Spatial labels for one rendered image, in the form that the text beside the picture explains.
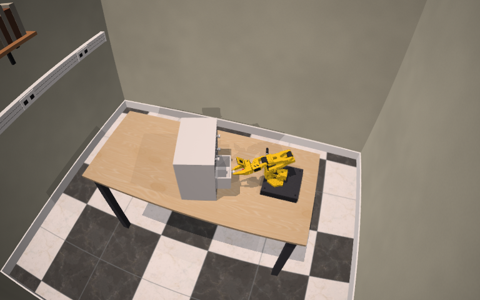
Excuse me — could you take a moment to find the grey chest of drawers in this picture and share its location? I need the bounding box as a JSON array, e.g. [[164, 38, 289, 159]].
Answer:
[[173, 117, 218, 201]]

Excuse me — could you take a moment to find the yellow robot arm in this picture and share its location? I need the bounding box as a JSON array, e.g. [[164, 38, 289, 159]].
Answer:
[[251, 149, 295, 187]]

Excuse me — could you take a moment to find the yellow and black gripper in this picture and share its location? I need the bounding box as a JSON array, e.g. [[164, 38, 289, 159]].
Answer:
[[232, 157, 253, 175]]

